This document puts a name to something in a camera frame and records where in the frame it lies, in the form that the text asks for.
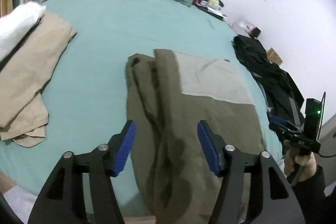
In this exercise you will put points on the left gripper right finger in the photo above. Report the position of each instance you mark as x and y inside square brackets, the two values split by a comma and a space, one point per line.
[271, 199]

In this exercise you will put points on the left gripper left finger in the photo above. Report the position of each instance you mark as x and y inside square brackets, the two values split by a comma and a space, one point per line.
[61, 199]

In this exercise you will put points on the olive green large garment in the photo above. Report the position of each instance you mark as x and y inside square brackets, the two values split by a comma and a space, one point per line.
[167, 95]

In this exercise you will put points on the black clothes pile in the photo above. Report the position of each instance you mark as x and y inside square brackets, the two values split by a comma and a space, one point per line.
[283, 98]

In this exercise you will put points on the right hand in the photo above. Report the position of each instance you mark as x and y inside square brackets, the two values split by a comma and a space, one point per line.
[308, 162]

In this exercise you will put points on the brown cardboard box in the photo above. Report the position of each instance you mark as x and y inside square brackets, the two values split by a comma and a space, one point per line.
[273, 57]

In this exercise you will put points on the beige folded garment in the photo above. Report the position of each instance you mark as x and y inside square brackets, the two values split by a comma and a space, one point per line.
[23, 113]

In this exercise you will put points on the teal bed sheet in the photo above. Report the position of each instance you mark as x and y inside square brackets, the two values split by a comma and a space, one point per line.
[86, 96]

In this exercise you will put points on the white folded cloth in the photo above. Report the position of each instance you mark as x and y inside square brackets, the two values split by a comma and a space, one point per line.
[17, 24]

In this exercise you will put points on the black camera box green light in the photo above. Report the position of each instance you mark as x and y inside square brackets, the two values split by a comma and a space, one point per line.
[313, 117]

